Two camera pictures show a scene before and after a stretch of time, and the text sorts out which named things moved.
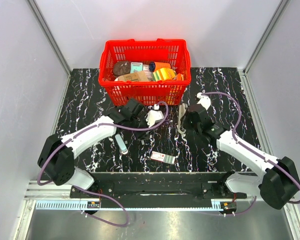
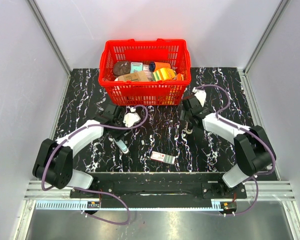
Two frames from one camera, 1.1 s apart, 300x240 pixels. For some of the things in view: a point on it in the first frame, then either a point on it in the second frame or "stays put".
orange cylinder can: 154,65 stays put
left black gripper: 144,134 to 120,136
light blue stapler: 121,144 stays put
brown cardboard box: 137,76 stays put
